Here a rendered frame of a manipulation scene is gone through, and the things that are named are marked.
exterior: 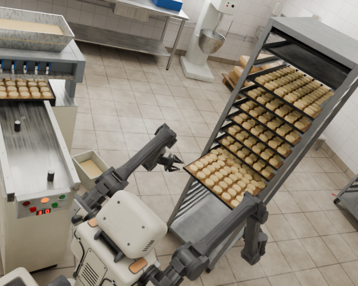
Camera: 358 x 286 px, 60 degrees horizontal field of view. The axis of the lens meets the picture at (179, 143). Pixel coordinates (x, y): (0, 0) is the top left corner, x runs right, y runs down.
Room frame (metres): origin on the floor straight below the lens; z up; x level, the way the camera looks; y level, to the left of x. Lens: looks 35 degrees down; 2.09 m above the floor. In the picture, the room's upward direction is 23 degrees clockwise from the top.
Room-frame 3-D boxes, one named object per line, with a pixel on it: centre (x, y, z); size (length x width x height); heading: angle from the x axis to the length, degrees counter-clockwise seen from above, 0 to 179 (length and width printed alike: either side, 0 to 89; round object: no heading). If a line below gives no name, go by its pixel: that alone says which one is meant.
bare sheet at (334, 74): (1.82, -0.52, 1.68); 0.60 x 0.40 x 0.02; 153
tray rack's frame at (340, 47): (1.82, -0.52, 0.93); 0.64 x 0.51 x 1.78; 153
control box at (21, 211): (0.93, 0.50, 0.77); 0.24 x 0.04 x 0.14; 134
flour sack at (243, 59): (5.19, -0.75, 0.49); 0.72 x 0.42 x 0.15; 123
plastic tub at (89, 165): (1.91, 0.62, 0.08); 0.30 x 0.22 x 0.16; 60
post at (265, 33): (1.64, -0.18, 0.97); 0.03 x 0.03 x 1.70; 63
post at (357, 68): (1.44, -0.59, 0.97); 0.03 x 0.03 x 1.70; 63
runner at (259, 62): (1.90, -0.35, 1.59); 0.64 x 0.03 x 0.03; 153
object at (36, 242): (1.19, 0.75, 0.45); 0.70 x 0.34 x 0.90; 44
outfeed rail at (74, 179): (1.74, 1.07, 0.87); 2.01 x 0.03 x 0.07; 44
